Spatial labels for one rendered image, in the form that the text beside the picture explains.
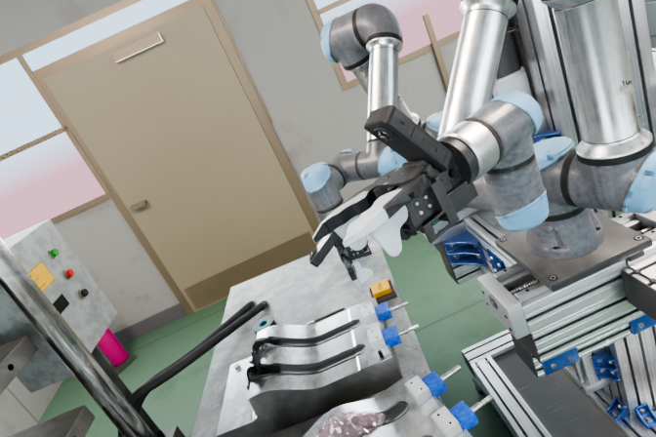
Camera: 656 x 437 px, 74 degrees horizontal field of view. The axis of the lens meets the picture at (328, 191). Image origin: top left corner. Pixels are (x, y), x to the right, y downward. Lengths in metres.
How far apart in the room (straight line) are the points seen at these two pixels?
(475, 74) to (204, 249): 3.14
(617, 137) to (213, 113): 2.87
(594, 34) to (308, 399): 0.99
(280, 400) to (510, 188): 0.81
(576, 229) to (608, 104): 0.29
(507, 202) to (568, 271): 0.37
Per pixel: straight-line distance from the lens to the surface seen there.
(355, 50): 1.27
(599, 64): 0.83
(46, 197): 3.87
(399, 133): 0.51
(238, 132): 3.39
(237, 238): 3.64
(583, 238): 1.03
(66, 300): 1.59
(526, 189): 0.67
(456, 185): 0.58
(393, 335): 1.19
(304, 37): 3.40
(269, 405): 1.23
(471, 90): 0.78
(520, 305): 1.04
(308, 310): 1.62
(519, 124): 0.64
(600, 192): 0.91
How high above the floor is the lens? 1.66
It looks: 19 degrees down
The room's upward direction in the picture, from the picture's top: 25 degrees counter-clockwise
